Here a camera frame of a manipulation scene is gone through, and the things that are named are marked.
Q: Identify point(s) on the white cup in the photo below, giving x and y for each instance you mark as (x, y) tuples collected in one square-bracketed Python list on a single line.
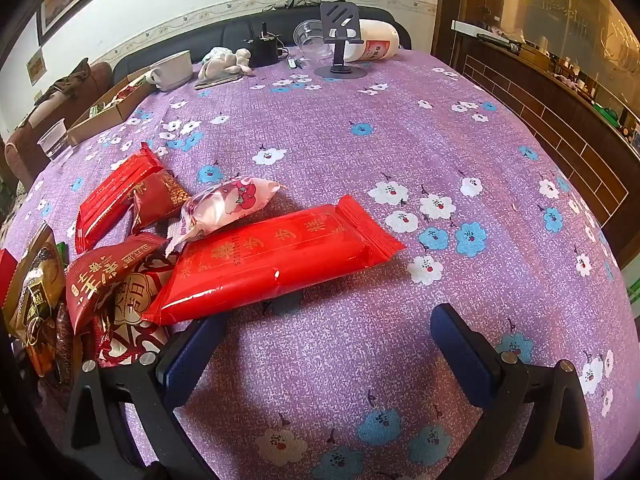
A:
[(172, 72)]

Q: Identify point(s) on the brown armchair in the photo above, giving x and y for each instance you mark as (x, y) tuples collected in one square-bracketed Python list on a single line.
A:
[(30, 125)]

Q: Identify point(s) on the black phone stand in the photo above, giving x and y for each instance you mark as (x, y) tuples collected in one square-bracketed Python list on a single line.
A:
[(340, 15)]

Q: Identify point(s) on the wall socket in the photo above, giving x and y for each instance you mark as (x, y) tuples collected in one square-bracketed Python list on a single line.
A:
[(37, 96)]

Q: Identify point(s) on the cardboard box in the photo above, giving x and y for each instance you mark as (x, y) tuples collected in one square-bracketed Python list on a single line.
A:
[(100, 120)]

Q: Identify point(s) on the red white patterned snack packet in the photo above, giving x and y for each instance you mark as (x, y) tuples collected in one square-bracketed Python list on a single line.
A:
[(132, 320)]

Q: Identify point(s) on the clear plastic cup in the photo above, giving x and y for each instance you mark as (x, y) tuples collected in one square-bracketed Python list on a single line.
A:
[(310, 35), (54, 140)]

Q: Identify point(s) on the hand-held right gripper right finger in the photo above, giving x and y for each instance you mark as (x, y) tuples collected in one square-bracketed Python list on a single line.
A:
[(460, 350)]

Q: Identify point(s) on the white crumpled cloth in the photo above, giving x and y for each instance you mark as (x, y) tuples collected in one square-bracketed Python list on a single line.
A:
[(225, 62)]

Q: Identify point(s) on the green snack packet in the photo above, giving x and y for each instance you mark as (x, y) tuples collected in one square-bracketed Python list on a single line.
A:
[(61, 252)]

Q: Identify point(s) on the long red snack packet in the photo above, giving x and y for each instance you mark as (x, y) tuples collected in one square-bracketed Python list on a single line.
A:
[(107, 195)]

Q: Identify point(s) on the red gold-lettered snack packet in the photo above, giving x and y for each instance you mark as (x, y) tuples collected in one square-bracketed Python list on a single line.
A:
[(100, 275)]

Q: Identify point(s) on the brown gold snack packet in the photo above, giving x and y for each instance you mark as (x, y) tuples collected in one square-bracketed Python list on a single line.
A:
[(32, 270)]

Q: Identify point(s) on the pink strawberry snack packet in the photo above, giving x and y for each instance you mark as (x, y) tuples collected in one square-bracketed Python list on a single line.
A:
[(220, 205)]

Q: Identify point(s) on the black mug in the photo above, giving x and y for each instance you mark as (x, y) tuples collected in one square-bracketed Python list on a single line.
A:
[(262, 52)]

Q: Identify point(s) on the yellow wall plaque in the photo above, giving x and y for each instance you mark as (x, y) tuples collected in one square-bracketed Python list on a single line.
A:
[(36, 65)]

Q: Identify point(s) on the small dark red snack packet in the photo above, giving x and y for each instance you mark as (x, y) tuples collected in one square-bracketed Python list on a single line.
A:
[(160, 197)]

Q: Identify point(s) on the glass display cabinet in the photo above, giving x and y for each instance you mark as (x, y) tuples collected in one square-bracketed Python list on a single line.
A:
[(575, 10)]

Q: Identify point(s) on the purple floral tablecloth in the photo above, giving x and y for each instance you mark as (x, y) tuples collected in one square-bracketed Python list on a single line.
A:
[(350, 160)]

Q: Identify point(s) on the green cloth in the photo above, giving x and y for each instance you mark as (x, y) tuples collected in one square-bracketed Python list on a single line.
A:
[(305, 1)]

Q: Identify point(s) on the large red snack packet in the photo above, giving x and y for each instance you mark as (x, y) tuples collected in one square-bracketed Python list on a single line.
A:
[(270, 260)]

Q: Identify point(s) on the black leather sofa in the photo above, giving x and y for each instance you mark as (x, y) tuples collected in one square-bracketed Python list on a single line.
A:
[(200, 35)]

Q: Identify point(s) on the wooden counter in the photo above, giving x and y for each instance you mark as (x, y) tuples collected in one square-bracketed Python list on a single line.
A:
[(550, 125)]

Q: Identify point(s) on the dark olive clothing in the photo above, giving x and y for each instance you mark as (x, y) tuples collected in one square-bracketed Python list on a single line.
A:
[(67, 82)]

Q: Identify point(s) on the white plastic jar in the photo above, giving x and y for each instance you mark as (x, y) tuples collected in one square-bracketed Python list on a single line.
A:
[(377, 40)]

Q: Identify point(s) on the dark brown snack packet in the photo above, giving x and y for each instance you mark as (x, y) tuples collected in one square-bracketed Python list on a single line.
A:
[(62, 340)]

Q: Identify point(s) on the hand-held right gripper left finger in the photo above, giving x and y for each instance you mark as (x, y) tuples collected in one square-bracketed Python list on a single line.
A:
[(192, 355)]

